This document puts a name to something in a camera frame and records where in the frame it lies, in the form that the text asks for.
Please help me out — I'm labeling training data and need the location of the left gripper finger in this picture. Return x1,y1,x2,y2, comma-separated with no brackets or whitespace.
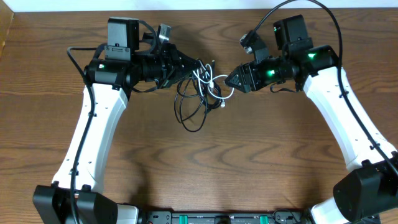
178,63,201,82
177,50,200,67

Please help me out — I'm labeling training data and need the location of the thin black cable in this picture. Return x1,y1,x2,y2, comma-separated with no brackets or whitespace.
192,60,223,111

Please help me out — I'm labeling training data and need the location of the black USB cable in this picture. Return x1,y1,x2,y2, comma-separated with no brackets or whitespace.
173,74,223,133

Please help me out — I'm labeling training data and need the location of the white USB cable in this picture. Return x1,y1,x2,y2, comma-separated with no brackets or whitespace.
192,60,235,108

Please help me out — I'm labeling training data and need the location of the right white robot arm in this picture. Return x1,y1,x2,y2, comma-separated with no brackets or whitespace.
225,15,397,223

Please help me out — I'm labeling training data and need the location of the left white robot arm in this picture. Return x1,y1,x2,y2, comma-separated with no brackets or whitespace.
33,17,200,223

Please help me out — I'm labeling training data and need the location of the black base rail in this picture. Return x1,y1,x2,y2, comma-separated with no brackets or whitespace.
137,209,315,224

